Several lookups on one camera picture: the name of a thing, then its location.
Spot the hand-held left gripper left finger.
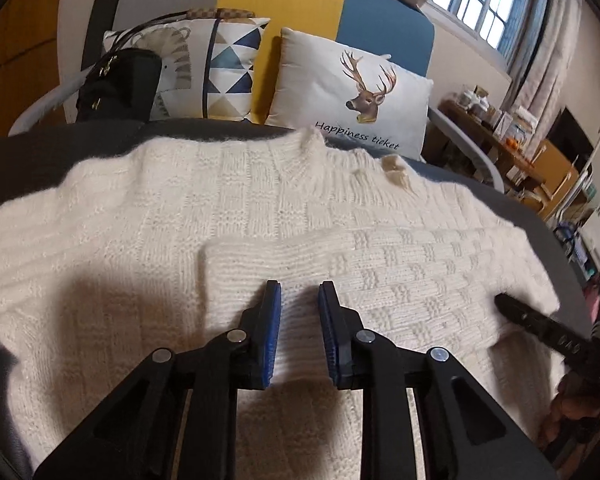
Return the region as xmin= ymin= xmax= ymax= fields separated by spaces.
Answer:
xmin=32 ymin=280 xmax=284 ymax=480

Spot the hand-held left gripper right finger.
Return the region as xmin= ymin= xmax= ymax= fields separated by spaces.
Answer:
xmin=317 ymin=280 xmax=561 ymax=480

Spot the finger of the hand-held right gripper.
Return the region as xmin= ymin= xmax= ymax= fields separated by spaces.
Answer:
xmin=494 ymin=292 xmax=593 ymax=361

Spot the white knit sweater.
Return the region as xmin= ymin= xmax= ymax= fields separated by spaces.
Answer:
xmin=0 ymin=127 xmax=571 ymax=480

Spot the person's right hand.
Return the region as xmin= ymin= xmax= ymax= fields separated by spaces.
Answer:
xmin=540 ymin=375 xmax=600 ymax=453

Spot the cluttered storage shelf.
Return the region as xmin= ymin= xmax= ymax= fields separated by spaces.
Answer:
xmin=552 ymin=200 xmax=600 ymax=281

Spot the wooden chair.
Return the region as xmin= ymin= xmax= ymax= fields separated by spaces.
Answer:
xmin=530 ymin=140 xmax=581 ymax=211

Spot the wooden side table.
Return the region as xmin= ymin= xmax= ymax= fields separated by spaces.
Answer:
xmin=437 ymin=100 xmax=548 ymax=211

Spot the black television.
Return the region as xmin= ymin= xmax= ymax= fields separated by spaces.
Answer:
xmin=547 ymin=106 xmax=595 ymax=161

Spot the group of white jars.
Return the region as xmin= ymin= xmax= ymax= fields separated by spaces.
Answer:
xmin=455 ymin=87 xmax=493 ymax=118

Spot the white deer print pillow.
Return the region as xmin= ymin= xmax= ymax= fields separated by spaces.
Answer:
xmin=265 ymin=27 xmax=435 ymax=163

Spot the pale patterned curtain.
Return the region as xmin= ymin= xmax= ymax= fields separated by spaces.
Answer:
xmin=500 ymin=0 xmax=583 ymax=116

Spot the blue triangle pattern pillow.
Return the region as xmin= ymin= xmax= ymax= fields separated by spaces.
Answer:
xmin=200 ymin=17 xmax=271 ymax=123

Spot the white hedgehog print pillow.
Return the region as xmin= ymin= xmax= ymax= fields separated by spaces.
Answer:
xmin=102 ymin=22 xmax=216 ymax=121

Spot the black handbag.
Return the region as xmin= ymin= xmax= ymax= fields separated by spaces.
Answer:
xmin=75 ymin=10 xmax=216 ymax=123

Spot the window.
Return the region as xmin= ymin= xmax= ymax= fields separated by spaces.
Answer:
xmin=425 ymin=0 xmax=536 ymax=51

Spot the brown checkered bag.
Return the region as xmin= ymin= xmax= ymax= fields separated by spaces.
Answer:
xmin=186 ymin=6 xmax=257 ymax=20

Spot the wooden wardrobe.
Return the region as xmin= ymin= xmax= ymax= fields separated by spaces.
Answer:
xmin=0 ymin=0 xmax=68 ymax=143

